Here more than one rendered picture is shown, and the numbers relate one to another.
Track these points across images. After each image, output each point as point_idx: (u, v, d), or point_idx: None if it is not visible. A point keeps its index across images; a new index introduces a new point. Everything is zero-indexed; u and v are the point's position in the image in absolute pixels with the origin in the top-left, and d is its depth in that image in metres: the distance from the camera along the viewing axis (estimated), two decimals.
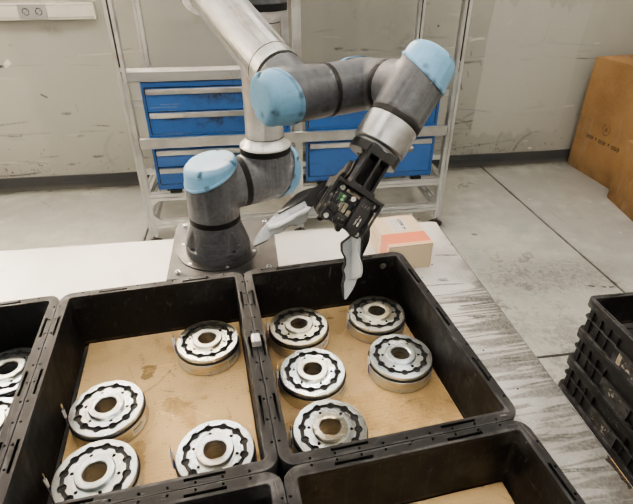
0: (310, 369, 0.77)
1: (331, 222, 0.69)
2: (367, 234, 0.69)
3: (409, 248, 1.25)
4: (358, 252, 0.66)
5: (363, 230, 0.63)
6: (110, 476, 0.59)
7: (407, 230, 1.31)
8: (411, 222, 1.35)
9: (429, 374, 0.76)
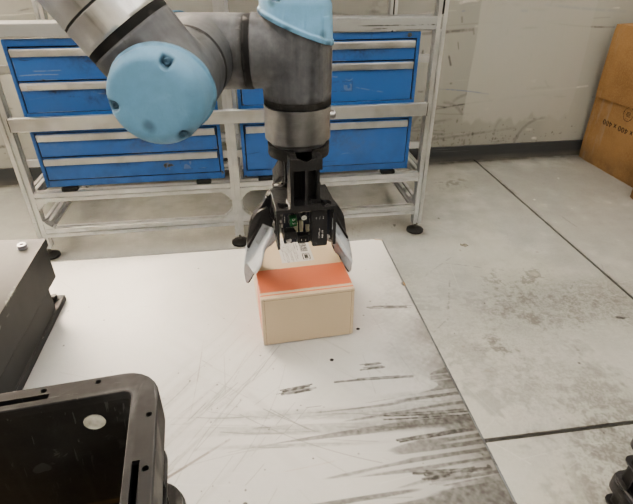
0: None
1: None
2: (338, 211, 0.64)
3: (305, 301, 0.61)
4: (338, 239, 0.63)
5: (331, 232, 0.59)
6: None
7: (309, 262, 0.67)
8: (322, 244, 0.71)
9: None
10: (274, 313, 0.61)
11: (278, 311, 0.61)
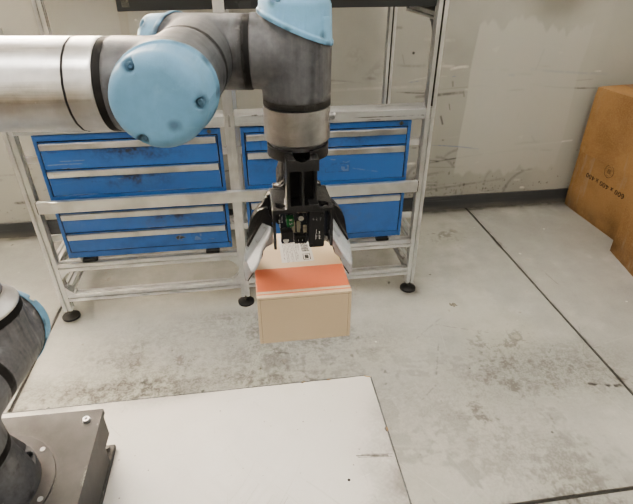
0: None
1: None
2: (339, 213, 0.63)
3: (301, 301, 0.61)
4: (337, 241, 0.63)
5: (328, 234, 0.59)
6: None
7: (309, 262, 0.67)
8: (324, 245, 0.71)
9: None
10: (270, 312, 0.61)
11: (274, 310, 0.61)
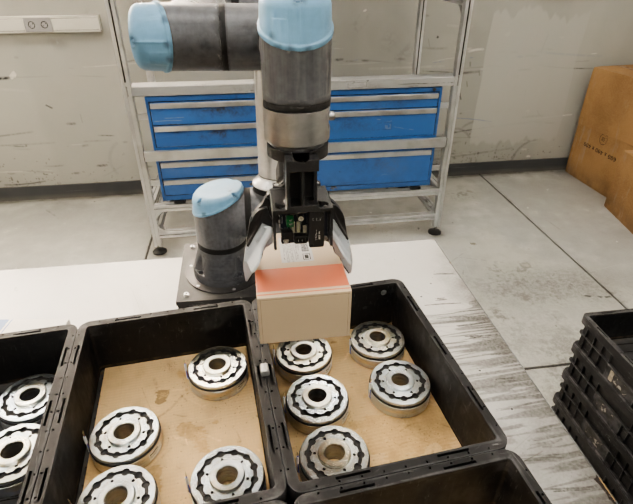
0: (315, 395, 0.82)
1: None
2: (339, 213, 0.63)
3: (301, 301, 0.61)
4: (337, 241, 0.63)
5: (328, 234, 0.59)
6: (130, 501, 0.64)
7: (309, 262, 0.67)
8: (324, 245, 0.71)
9: (427, 400, 0.81)
10: (270, 312, 0.61)
11: (274, 311, 0.61)
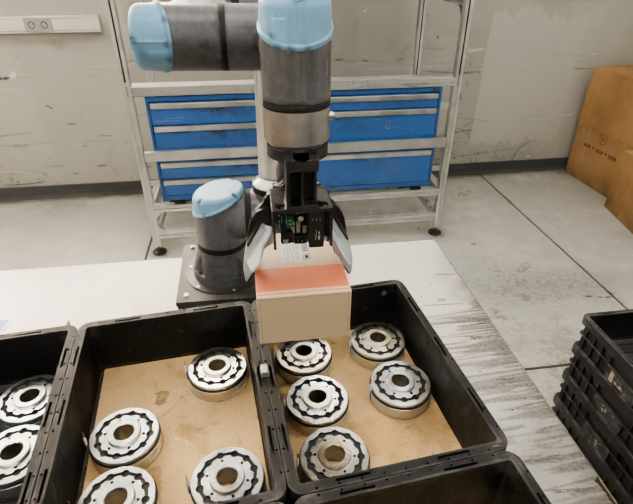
0: (315, 396, 0.81)
1: None
2: (338, 213, 0.63)
3: (301, 301, 0.61)
4: (337, 241, 0.63)
5: (328, 234, 0.59)
6: (130, 503, 0.64)
7: (309, 262, 0.67)
8: (324, 245, 0.71)
9: (427, 401, 0.81)
10: (270, 312, 0.61)
11: (274, 311, 0.61)
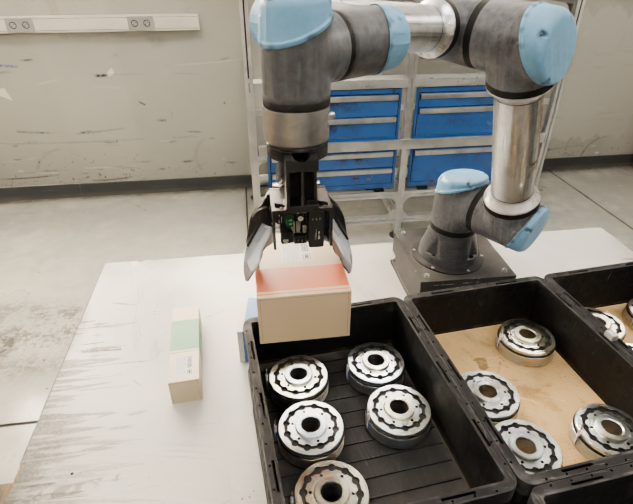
0: None
1: None
2: (338, 213, 0.63)
3: (301, 301, 0.61)
4: (337, 241, 0.63)
5: (328, 234, 0.59)
6: (543, 449, 0.71)
7: (309, 262, 0.67)
8: (324, 245, 0.71)
9: None
10: (270, 312, 0.61)
11: (274, 311, 0.61)
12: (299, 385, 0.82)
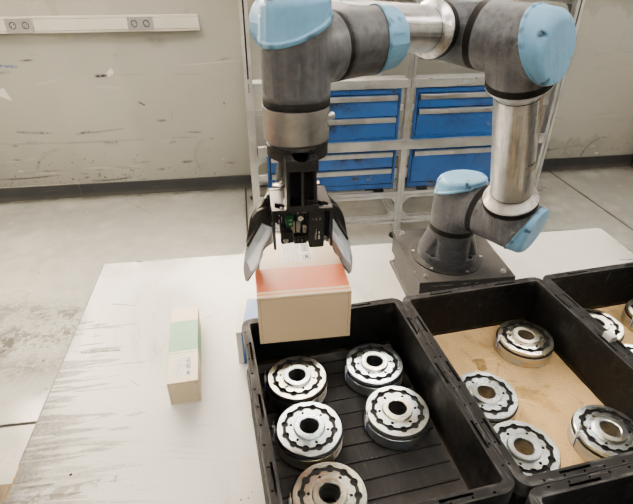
0: None
1: None
2: (338, 213, 0.63)
3: (301, 301, 0.61)
4: (337, 241, 0.63)
5: (328, 234, 0.59)
6: (541, 450, 0.71)
7: (309, 262, 0.67)
8: (324, 245, 0.71)
9: None
10: (270, 312, 0.61)
11: (274, 311, 0.61)
12: (298, 386, 0.82)
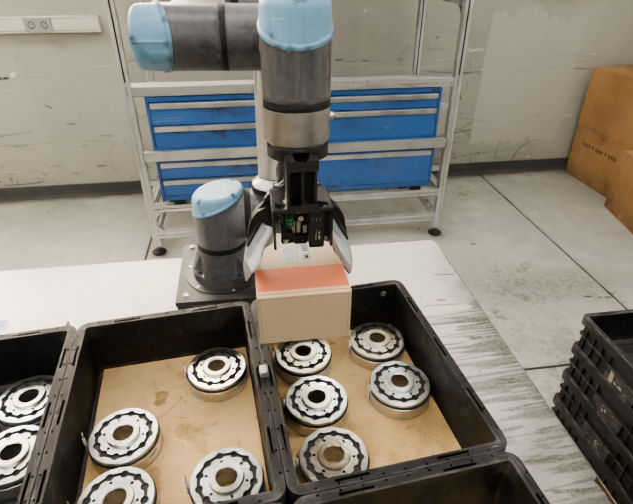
0: (315, 396, 0.81)
1: None
2: (339, 213, 0.63)
3: (301, 301, 0.61)
4: (337, 241, 0.63)
5: (328, 234, 0.59)
6: (129, 503, 0.64)
7: (309, 262, 0.67)
8: (324, 245, 0.71)
9: (427, 401, 0.81)
10: (270, 312, 0.61)
11: (274, 311, 0.61)
12: None
